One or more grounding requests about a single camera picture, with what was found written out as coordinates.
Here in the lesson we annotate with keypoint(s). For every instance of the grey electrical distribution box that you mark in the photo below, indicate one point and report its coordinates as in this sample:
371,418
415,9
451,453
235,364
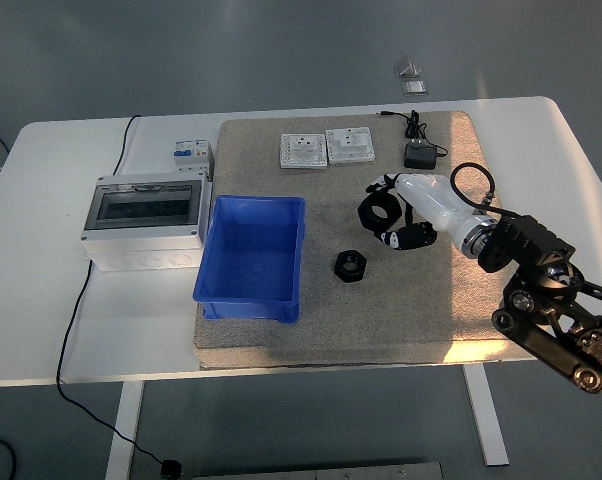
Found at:
141,235

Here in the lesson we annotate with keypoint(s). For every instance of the grey-brown mat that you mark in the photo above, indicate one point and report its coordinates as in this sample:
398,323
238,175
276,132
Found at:
381,310

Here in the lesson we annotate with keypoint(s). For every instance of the white wall socket panel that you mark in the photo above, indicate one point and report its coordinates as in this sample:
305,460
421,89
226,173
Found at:
351,144
303,150

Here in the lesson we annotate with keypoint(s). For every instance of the large black hex nut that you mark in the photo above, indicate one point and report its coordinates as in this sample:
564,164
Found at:
368,212

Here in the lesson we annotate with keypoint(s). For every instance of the black floor plug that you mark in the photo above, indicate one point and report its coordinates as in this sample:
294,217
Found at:
171,467

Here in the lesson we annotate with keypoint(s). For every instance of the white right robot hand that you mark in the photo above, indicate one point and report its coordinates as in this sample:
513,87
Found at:
431,200

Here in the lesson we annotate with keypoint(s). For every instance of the small black hex nut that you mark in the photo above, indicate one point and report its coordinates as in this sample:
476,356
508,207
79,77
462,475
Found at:
342,270

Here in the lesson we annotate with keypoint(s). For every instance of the metal floor outlet plate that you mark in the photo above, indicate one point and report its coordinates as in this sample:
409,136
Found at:
414,88
406,67

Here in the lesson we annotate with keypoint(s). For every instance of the black power adapter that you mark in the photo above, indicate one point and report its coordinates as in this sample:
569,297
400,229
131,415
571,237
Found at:
420,157

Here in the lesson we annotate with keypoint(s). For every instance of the white circuit breaker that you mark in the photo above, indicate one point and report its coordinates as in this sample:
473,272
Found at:
191,152

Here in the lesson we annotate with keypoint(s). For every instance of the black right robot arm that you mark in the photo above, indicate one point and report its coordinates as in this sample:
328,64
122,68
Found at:
531,235

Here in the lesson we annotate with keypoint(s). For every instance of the blue plastic box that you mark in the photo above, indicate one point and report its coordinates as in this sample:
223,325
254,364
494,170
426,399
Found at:
251,250

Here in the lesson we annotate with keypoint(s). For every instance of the white table leg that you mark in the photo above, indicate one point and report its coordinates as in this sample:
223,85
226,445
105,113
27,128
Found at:
131,400
486,415

